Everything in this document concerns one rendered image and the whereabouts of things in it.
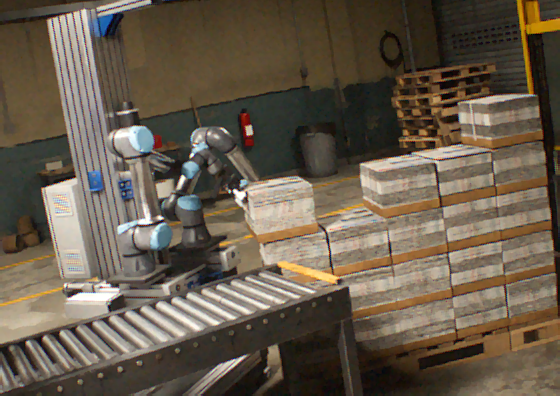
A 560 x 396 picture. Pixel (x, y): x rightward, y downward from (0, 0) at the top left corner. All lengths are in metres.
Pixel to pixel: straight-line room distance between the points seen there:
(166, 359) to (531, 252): 2.09
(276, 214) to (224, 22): 7.43
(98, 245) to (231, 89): 7.14
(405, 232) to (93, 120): 1.56
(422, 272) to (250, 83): 7.41
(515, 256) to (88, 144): 2.16
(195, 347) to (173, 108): 7.91
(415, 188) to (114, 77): 1.52
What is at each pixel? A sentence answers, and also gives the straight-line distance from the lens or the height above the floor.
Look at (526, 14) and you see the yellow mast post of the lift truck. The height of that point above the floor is 1.71.
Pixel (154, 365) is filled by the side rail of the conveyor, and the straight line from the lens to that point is 2.31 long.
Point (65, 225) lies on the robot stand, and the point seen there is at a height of 1.04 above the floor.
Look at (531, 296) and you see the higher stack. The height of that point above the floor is 0.27.
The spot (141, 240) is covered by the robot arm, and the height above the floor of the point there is 0.98.
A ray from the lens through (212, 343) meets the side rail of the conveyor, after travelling 2.37.
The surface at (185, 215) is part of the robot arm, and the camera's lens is 3.57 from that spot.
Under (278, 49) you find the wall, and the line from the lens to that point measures 10.88.
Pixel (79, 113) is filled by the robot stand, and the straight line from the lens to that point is 3.44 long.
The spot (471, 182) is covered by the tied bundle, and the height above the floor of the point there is 0.92.
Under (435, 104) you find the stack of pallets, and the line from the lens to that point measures 9.65.
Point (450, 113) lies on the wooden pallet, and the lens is 9.58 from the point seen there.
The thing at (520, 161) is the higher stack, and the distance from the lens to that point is 3.64.
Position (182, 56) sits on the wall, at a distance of 10.20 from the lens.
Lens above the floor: 1.57
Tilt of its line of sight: 9 degrees down
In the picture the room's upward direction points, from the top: 9 degrees counter-clockwise
